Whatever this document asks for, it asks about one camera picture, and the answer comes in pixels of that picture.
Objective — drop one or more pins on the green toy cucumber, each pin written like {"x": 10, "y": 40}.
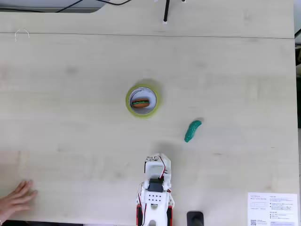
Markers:
{"x": 191, "y": 131}

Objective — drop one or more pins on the person's hand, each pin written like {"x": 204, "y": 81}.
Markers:
{"x": 16, "y": 200}

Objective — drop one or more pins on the yellow tape roll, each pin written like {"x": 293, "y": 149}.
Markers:
{"x": 128, "y": 106}

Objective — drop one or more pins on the white printed paper sheet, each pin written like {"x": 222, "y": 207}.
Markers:
{"x": 270, "y": 209}

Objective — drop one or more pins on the toy hamburger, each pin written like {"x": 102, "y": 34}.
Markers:
{"x": 140, "y": 103}

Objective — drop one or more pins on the black stand clamp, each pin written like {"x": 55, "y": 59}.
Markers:
{"x": 195, "y": 217}

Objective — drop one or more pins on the black tripod leg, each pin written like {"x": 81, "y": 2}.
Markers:
{"x": 166, "y": 11}

